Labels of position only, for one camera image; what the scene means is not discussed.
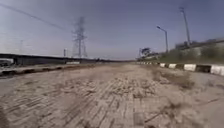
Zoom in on grey brick path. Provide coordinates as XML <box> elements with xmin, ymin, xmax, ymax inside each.
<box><xmin>0</xmin><ymin>62</ymin><xmax>224</xmax><ymax>128</ymax></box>

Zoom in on electricity pylon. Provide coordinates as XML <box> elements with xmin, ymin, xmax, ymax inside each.
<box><xmin>71</xmin><ymin>16</ymin><xmax>90</xmax><ymax>59</ymax></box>

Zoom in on street lamp pole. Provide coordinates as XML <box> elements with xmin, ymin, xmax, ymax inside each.
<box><xmin>156</xmin><ymin>25</ymin><xmax>170</xmax><ymax>55</ymax></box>

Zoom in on black and white kerb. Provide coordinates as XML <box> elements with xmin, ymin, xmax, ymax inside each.
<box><xmin>135</xmin><ymin>60</ymin><xmax>224</xmax><ymax>77</ymax></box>

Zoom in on worn dark kerb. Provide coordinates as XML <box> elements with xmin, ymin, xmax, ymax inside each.
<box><xmin>0</xmin><ymin>63</ymin><xmax>101</xmax><ymax>78</ymax></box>

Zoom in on strip of bushes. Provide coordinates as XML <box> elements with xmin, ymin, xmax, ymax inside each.
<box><xmin>156</xmin><ymin>44</ymin><xmax>224</xmax><ymax>65</ymax></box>

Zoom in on pale wall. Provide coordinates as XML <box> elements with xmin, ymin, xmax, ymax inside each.
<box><xmin>173</xmin><ymin>39</ymin><xmax>224</xmax><ymax>58</ymax></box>

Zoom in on overhead wires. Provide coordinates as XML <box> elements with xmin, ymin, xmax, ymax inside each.
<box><xmin>0</xmin><ymin>2</ymin><xmax>69</xmax><ymax>32</ymax></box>

